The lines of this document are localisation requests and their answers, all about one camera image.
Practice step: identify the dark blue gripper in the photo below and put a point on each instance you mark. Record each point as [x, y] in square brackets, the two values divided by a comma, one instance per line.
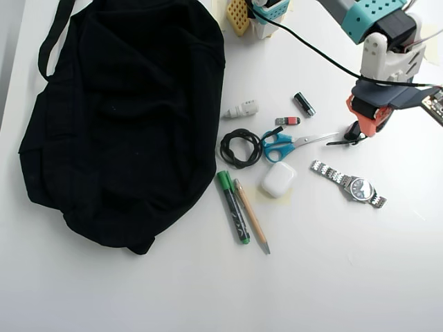
[365, 110]

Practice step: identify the white and teal robot base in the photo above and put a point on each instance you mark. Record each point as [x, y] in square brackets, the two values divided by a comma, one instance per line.
[268, 17]

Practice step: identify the black fabric bag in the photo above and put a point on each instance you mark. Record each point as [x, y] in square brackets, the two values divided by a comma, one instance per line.
[121, 131]

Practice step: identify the silver wristwatch with dark dial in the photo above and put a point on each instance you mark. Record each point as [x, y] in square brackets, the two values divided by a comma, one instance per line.
[360, 188]

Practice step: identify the black AA battery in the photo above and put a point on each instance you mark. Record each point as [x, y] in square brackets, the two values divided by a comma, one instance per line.
[304, 104]

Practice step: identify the red and black USB stick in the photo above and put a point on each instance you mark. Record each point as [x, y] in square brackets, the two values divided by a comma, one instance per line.
[290, 121]

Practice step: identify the beige masking tape piece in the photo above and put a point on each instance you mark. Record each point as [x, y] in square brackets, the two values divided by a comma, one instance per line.
[287, 200]
[434, 52]
[218, 14]

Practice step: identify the white earbuds case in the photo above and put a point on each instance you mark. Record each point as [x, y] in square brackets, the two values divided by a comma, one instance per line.
[277, 180]

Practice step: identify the white small adapter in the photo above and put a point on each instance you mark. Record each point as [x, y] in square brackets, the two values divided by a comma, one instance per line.
[244, 108]

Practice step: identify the beige ballpoint pen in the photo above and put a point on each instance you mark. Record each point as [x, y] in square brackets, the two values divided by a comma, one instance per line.
[251, 216]

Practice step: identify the green marker pen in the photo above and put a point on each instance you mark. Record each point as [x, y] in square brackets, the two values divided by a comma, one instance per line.
[233, 207]

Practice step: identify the yellow perforated block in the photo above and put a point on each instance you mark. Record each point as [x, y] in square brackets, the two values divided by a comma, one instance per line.
[238, 15]

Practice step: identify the small camera circuit board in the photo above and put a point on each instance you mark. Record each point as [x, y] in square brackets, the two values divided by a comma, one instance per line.
[434, 103]

